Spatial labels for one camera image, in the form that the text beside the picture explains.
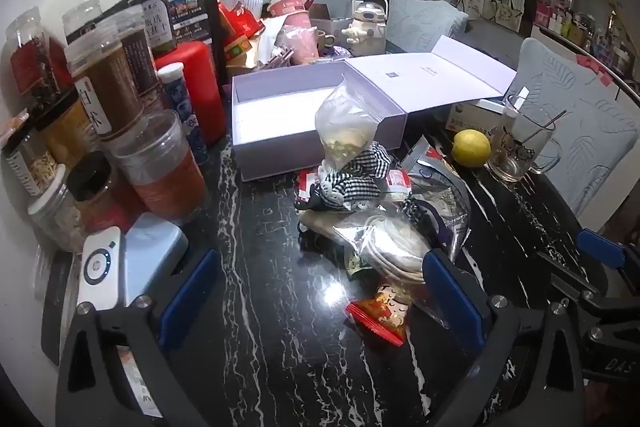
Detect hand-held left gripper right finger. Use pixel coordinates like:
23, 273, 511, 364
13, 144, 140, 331
422, 249, 586, 427

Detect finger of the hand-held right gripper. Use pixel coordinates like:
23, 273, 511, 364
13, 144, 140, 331
575, 228, 640, 293
545, 264, 640, 323

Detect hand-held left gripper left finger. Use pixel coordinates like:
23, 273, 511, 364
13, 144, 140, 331
55, 249, 223, 427

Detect red cartoon snack packet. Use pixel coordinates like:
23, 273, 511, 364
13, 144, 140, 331
346, 284, 408, 348

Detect clear bag with white cable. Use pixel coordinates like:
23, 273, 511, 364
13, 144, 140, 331
332, 207, 451, 323

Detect small gingham scrunchie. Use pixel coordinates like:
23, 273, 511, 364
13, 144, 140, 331
402, 197, 453, 253

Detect silver foil packet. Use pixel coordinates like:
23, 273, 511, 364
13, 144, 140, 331
400, 138, 473, 253

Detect red white snack packet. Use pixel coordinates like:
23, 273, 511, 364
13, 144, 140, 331
297, 167, 413, 208

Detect lace-trimmed gingham scrunchie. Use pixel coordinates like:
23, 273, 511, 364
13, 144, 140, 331
320, 142, 396, 212

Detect lavender gift box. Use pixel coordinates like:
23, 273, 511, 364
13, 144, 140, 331
231, 34, 518, 182

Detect clear zip bag white snacks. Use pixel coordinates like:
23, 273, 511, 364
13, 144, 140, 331
315, 74, 386, 170

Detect light blue case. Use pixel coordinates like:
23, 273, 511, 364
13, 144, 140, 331
122, 212, 190, 308

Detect white round-button device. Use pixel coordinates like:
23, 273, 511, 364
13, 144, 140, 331
80, 226, 123, 310

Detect grey quilted chair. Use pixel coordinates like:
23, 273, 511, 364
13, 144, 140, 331
385, 0, 470, 54
510, 38, 640, 218

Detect glass mug with cartoon print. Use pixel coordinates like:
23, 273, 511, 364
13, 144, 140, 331
487, 94, 563, 182

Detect wide clear plastic tub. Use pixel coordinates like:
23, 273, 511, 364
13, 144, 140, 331
107, 109, 208, 223

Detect metal spoon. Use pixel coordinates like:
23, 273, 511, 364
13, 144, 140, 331
520, 109, 568, 145

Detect dark-capped spice bottle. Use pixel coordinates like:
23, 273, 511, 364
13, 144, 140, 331
66, 152, 131, 233

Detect yellow lemon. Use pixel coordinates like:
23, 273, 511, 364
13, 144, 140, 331
452, 129, 492, 168

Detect metal handrail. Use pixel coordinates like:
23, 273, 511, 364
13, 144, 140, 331
537, 24, 640, 100

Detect small white blue box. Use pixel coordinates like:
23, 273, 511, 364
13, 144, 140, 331
475, 98, 511, 114

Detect white medicine box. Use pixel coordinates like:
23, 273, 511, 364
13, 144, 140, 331
447, 102, 506, 140

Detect pink tags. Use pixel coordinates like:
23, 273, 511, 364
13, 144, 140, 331
577, 54, 613, 85

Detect blue white tablet tube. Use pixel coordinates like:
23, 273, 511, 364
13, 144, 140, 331
159, 62, 211, 165

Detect red plastic canister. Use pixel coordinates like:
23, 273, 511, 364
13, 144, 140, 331
154, 41, 228, 146

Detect cluster of clear food jars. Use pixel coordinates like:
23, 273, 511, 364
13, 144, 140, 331
0, 0, 176, 253

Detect row of small bottles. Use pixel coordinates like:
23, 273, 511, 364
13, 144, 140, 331
532, 0, 636, 72

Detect orange green snack packet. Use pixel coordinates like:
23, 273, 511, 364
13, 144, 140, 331
225, 36, 253, 68

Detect white cartoon water bottle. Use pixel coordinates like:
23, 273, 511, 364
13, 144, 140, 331
341, 0, 388, 58

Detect red snack bag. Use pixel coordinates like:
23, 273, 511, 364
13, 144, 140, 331
217, 2, 266, 48

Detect pink cup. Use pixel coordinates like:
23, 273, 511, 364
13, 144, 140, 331
280, 24, 321, 62

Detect black printed pouch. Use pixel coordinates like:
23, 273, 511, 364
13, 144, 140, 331
165, 0, 226, 58

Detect grey cardboard box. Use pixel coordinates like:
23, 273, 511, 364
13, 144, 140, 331
306, 0, 353, 35

